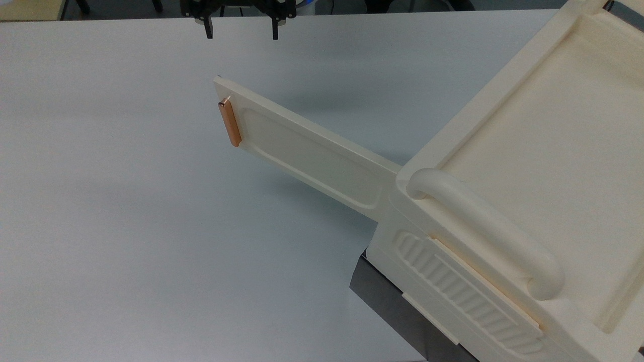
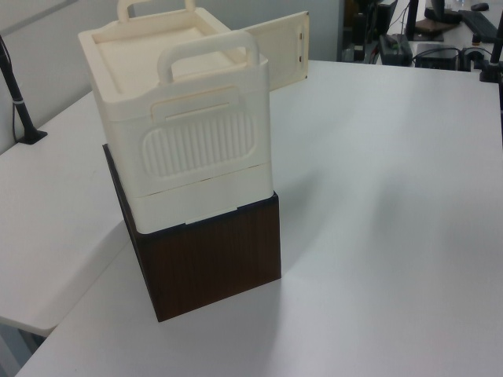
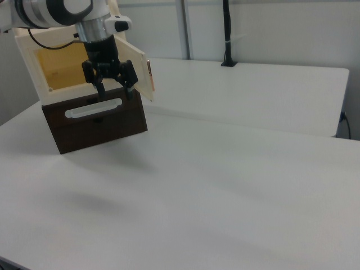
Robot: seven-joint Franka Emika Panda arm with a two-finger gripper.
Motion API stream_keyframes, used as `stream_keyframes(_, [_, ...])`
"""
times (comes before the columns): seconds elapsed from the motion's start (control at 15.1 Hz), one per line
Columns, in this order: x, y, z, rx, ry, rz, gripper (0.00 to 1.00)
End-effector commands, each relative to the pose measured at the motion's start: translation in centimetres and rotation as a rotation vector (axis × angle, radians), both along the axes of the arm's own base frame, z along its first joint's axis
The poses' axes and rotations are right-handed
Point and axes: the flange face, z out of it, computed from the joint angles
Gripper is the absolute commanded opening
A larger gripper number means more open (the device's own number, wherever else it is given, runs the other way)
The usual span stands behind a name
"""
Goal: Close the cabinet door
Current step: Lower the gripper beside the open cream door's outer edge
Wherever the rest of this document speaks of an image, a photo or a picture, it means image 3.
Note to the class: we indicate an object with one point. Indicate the dark brown wooden drawer box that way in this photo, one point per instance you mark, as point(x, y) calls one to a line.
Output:
point(112, 123)

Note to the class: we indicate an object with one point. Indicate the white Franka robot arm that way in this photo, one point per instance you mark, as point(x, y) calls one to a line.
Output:
point(50, 12)

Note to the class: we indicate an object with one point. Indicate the cream plastic cabinet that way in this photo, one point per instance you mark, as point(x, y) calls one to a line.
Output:
point(33, 76)

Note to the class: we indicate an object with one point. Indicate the cream cabinet door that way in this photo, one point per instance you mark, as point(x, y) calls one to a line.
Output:
point(137, 70)

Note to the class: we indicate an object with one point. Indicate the black clamped pole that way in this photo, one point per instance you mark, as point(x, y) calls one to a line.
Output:
point(227, 28)

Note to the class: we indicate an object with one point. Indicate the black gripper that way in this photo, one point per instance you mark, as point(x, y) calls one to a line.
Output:
point(102, 56)

